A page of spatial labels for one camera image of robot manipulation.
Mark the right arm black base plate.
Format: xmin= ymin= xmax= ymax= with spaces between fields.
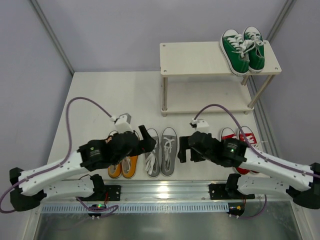
xmin=208 ymin=183 xmax=255 ymax=200

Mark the red sneaker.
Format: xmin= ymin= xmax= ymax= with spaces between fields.
xmin=236 ymin=126 xmax=259 ymax=175
xmin=220 ymin=127 xmax=250 ymax=175

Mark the grey sneaker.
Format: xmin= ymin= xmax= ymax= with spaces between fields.
xmin=160 ymin=127 xmax=178 ymax=177
xmin=144 ymin=128 xmax=161 ymax=178

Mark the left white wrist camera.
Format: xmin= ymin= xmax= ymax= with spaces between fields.
xmin=110 ymin=113 xmax=134 ymax=134

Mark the left red sneaker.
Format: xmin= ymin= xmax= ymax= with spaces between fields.
xmin=220 ymin=127 xmax=250 ymax=175

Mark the white slotted cable duct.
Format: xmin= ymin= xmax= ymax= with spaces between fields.
xmin=41 ymin=202 xmax=229 ymax=214

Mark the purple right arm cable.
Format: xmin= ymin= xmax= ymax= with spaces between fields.
xmin=193 ymin=104 xmax=320 ymax=220

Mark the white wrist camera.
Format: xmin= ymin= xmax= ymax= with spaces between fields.
xmin=110 ymin=113 xmax=134 ymax=134
xmin=190 ymin=118 xmax=210 ymax=134

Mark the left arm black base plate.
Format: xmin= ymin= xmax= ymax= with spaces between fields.
xmin=102 ymin=184 xmax=122 ymax=202

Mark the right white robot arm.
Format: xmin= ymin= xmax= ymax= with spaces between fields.
xmin=177 ymin=131 xmax=320 ymax=210

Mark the green sneaker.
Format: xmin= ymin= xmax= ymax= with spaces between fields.
xmin=243 ymin=26 xmax=265 ymax=73
xmin=219 ymin=29 xmax=250 ymax=76

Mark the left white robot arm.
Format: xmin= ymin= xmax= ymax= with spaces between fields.
xmin=9 ymin=125 xmax=156 ymax=212

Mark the orange sneaker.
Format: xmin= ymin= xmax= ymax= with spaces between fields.
xmin=121 ymin=155 xmax=138 ymax=179
xmin=107 ymin=133 xmax=123 ymax=180

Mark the right red sneaker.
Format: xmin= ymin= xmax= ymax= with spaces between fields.
xmin=236 ymin=126 xmax=259 ymax=175

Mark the white two-tier shoe shelf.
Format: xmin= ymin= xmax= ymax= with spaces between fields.
xmin=159 ymin=41 xmax=282 ymax=117

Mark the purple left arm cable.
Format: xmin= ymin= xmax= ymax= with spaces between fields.
xmin=0 ymin=96 xmax=120 ymax=217

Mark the aluminium mounting rail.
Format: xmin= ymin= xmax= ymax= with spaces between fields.
xmin=36 ymin=174 xmax=296 ymax=202

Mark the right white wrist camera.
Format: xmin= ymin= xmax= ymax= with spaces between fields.
xmin=190 ymin=118 xmax=210 ymax=134

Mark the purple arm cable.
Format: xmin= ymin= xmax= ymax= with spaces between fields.
xmin=0 ymin=96 xmax=120 ymax=217
xmin=193 ymin=104 xmax=320 ymax=220

